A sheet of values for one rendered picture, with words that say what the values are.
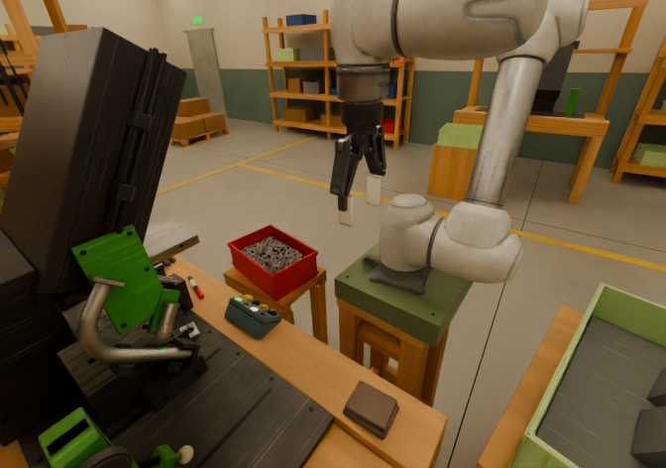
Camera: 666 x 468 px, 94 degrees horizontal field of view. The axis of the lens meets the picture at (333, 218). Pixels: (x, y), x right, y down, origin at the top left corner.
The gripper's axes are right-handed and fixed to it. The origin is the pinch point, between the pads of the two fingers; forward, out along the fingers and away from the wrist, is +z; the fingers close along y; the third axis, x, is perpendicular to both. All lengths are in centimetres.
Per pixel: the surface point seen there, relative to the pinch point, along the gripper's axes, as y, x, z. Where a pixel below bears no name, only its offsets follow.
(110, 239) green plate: -33, 40, 5
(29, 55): 25, 295, -30
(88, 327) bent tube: -44, 33, 17
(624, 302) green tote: 54, -57, 38
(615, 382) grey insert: 31, -57, 46
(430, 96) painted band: 517, 175, 48
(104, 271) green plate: -37, 39, 11
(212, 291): -10, 51, 41
